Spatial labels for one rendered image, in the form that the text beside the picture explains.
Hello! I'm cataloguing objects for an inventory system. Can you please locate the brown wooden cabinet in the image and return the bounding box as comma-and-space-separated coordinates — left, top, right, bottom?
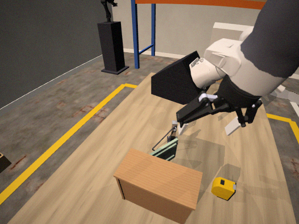
113, 138, 203, 224

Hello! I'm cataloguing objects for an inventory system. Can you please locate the yellow tape measure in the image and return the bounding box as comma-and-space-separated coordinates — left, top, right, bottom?
211, 177, 236, 201

